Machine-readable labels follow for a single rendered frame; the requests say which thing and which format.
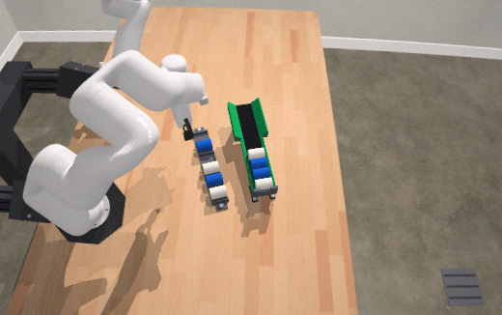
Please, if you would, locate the blue cylinder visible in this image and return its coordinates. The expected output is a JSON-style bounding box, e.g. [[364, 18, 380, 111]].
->
[[196, 139, 212, 152], [252, 167, 270, 181], [206, 173, 224, 186], [250, 157, 268, 170]]

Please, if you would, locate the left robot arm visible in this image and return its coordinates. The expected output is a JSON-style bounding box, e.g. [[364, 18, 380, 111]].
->
[[101, 0, 151, 59]]

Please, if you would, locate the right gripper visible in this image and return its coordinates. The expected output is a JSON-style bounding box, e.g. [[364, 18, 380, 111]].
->
[[170, 104, 194, 141]]

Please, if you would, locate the white cylinder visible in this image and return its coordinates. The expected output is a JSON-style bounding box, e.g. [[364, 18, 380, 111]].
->
[[247, 148, 265, 161], [203, 161, 220, 175], [209, 185, 228, 200], [255, 177, 273, 190]]

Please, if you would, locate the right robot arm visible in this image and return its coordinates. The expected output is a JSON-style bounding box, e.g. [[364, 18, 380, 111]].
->
[[23, 50, 209, 236]]

